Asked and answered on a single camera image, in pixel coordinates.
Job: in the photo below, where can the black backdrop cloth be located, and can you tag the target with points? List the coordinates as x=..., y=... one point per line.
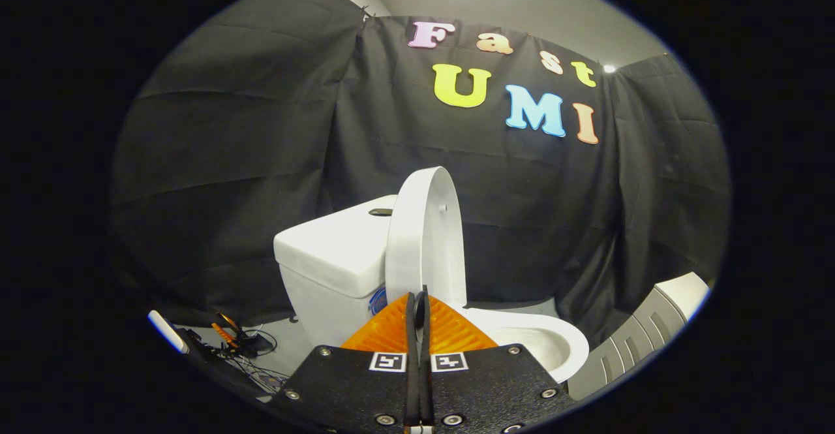
x=261, y=160

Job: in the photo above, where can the white toilet lid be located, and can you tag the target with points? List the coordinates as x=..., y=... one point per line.
x=427, y=238

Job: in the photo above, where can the white toilet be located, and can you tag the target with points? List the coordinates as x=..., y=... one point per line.
x=333, y=251

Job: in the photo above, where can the small black box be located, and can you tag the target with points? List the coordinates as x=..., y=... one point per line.
x=258, y=344

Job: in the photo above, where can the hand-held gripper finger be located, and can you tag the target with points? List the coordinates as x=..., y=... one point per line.
x=411, y=369
x=425, y=369

